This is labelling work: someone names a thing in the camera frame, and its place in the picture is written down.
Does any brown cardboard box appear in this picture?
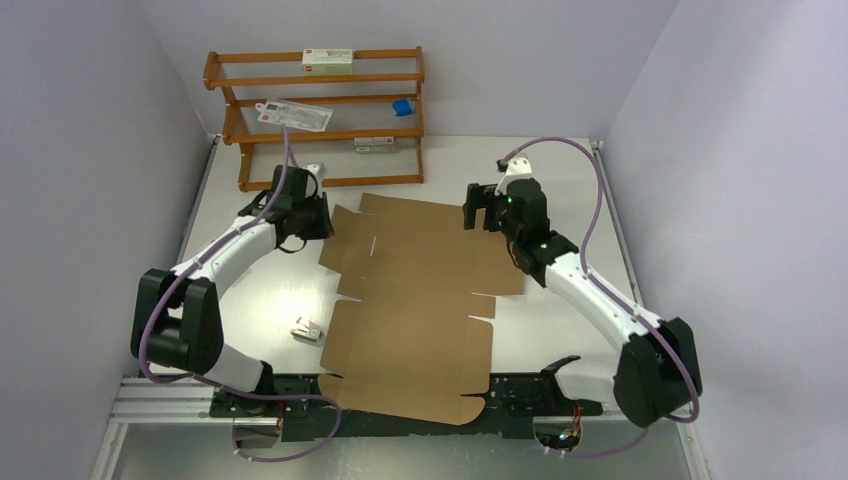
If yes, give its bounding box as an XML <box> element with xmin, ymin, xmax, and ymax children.
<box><xmin>319</xmin><ymin>193</ymin><xmax>526</xmax><ymax>395</ymax></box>

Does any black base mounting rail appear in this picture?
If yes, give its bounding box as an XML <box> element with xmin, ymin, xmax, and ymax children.
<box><xmin>209</xmin><ymin>373</ymin><xmax>603</xmax><ymax>442</ymax></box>

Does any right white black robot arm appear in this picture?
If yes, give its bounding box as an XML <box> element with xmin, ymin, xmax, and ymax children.
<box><xmin>463</xmin><ymin>179</ymin><xmax>703</xmax><ymax>428</ymax></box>

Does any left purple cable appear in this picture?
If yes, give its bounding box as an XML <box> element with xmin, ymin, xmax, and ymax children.
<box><xmin>137</xmin><ymin>125</ymin><xmax>343</xmax><ymax>464</ymax></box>

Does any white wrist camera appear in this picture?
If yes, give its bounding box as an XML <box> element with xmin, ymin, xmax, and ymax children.
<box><xmin>304</xmin><ymin>163</ymin><xmax>327</xmax><ymax>185</ymax></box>
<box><xmin>495</xmin><ymin>153</ymin><xmax>533</xmax><ymax>196</ymax></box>

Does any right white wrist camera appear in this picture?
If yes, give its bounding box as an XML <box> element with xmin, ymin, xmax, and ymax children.
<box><xmin>495</xmin><ymin>153</ymin><xmax>533</xmax><ymax>196</ymax></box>

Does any white green product box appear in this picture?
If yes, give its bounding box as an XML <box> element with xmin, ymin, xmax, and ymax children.
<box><xmin>301</xmin><ymin>48</ymin><xmax>354</xmax><ymax>76</ymax></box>

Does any small white red package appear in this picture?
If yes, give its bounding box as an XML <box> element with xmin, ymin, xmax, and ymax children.
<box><xmin>290</xmin><ymin>317</ymin><xmax>324</xmax><ymax>344</ymax></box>

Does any small blue block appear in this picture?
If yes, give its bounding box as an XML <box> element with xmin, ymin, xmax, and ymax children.
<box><xmin>391</xmin><ymin>98</ymin><xmax>415</xmax><ymax>117</ymax></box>

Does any orange wooden shelf rack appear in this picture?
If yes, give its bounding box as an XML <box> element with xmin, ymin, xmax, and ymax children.
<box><xmin>203</xmin><ymin>46</ymin><xmax>426</xmax><ymax>192</ymax></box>

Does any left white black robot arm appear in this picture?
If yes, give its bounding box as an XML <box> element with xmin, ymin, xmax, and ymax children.
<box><xmin>130</xmin><ymin>164</ymin><xmax>334</xmax><ymax>416</ymax></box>

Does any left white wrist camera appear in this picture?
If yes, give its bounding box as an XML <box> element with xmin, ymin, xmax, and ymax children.
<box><xmin>304</xmin><ymin>163</ymin><xmax>327</xmax><ymax>185</ymax></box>

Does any small grey product box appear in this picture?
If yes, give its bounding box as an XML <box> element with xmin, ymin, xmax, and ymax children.
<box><xmin>353</xmin><ymin>136</ymin><xmax>397</xmax><ymax>154</ymax></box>

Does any purple cable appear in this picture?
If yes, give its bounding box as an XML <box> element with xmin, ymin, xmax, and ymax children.
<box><xmin>498</xmin><ymin>137</ymin><xmax>702</xmax><ymax>460</ymax></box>
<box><xmin>137</xmin><ymin>125</ymin><xmax>343</xmax><ymax>464</ymax></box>

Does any clear plastic packaged item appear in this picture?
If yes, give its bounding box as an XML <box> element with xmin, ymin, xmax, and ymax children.
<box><xmin>254</xmin><ymin>100</ymin><xmax>334</xmax><ymax>132</ymax></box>

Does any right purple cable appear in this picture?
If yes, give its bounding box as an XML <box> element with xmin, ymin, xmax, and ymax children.
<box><xmin>498</xmin><ymin>137</ymin><xmax>702</xmax><ymax>460</ymax></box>

